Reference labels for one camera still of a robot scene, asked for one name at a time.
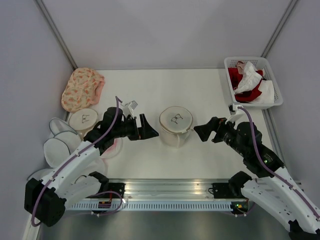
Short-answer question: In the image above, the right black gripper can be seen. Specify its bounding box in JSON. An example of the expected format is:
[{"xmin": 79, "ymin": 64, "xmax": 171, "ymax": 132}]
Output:
[{"xmin": 193, "ymin": 114, "xmax": 248, "ymax": 157}]

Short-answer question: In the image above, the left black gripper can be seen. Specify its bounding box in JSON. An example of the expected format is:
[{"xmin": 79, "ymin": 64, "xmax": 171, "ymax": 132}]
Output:
[{"xmin": 112, "ymin": 113, "xmax": 159, "ymax": 141}]

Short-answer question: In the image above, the white mesh laundry bag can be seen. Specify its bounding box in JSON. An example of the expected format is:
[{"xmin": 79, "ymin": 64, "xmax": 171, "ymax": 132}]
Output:
[{"xmin": 158, "ymin": 106, "xmax": 194, "ymax": 148}]

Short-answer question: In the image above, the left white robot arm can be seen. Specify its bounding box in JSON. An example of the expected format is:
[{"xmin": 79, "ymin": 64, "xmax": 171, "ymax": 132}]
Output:
[{"xmin": 24, "ymin": 107, "xmax": 159, "ymax": 227}]

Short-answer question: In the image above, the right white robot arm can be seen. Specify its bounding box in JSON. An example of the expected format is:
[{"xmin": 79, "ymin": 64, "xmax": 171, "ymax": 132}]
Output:
[{"xmin": 194, "ymin": 117, "xmax": 320, "ymax": 240}]

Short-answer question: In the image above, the pink mesh laundry bag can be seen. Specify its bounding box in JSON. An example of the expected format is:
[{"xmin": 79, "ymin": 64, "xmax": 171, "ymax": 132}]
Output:
[{"xmin": 100, "ymin": 138, "xmax": 123, "ymax": 159}]

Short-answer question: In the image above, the red bra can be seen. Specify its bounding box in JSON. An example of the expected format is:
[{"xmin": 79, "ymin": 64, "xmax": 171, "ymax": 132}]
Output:
[{"xmin": 228, "ymin": 67, "xmax": 265, "ymax": 103}]

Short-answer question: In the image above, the large white mesh bag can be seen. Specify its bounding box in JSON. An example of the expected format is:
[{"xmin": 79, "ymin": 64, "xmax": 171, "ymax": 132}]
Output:
[{"xmin": 27, "ymin": 157, "xmax": 107, "ymax": 194}]

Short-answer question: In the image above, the beige round laundry bag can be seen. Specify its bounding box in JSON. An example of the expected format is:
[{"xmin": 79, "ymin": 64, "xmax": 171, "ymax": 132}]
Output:
[{"xmin": 68, "ymin": 108, "xmax": 98, "ymax": 132}]

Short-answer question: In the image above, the white bra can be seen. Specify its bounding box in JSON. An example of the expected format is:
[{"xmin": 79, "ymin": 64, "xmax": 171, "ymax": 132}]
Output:
[{"xmin": 234, "ymin": 61, "xmax": 274, "ymax": 104}]

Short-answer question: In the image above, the floral orange laundry bag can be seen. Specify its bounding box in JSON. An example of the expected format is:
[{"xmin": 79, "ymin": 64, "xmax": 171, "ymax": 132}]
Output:
[{"xmin": 61, "ymin": 67, "xmax": 105, "ymax": 113}]

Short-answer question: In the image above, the grey-trimmed white mesh bag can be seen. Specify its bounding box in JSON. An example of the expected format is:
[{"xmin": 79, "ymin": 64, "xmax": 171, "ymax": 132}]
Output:
[{"xmin": 49, "ymin": 117, "xmax": 77, "ymax": 136}]

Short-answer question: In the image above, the white round mesh bag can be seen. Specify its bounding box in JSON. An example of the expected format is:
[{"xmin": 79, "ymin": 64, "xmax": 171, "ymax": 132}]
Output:
[{"xmin": 43, "ymin": 131, "xmax": 82, "ymax": 168}]

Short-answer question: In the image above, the white plastic basket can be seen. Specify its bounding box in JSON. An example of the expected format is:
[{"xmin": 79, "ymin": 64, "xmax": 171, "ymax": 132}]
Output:
[{"xmin": 224, "ymin": 56, "xmax": 283, "ymax": 110}]

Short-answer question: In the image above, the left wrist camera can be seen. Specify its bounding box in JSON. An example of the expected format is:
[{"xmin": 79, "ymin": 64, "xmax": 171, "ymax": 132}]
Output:
[{"xmin": 122, "ymin": 100, "xmax": 138, "ymax": 118}]

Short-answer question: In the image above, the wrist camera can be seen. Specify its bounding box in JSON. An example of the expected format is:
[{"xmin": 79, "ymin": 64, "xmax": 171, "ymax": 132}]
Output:
[
  {"xmin": 226, "ymin": 103, "xmax": 244, "ymax": 123},
  {"xmin": 122, "ymin": 100, "xmax": 138, "ymax": 118}
]

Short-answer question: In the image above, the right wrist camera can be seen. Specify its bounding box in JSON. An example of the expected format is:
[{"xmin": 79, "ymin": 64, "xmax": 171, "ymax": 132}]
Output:
[{"xmin": 226, "ymin": 103, "xmax": 244, "ymax": 123}]

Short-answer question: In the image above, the aluminium mounting rail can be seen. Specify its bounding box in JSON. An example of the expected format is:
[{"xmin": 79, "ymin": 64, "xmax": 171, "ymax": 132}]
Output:
[{"xmin": 82, "ymin": 178, "xmax": 251, "ymax": 201}]

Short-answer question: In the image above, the white slotted cable duct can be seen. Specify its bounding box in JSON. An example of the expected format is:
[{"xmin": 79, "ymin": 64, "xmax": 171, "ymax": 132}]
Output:
[{"xmin": 69, "ymin": 200, "xmax": 233, "ymax": 212}]

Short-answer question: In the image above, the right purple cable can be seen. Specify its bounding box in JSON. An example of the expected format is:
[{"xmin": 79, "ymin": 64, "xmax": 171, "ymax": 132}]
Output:
[{"xmin": 237, "ymin": 106, "xmax": 320, "ymax": 222}]

